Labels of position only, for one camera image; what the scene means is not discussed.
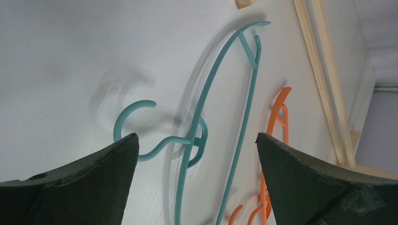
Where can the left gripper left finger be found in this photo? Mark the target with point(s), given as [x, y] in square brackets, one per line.
[92, 190]

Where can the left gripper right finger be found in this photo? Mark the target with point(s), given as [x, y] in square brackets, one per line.
[305, 190]

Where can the teal plastic hanger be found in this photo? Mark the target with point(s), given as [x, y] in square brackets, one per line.
[182, 184]

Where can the wooden clothes rack frame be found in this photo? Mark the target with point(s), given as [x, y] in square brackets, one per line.
[343, 73]

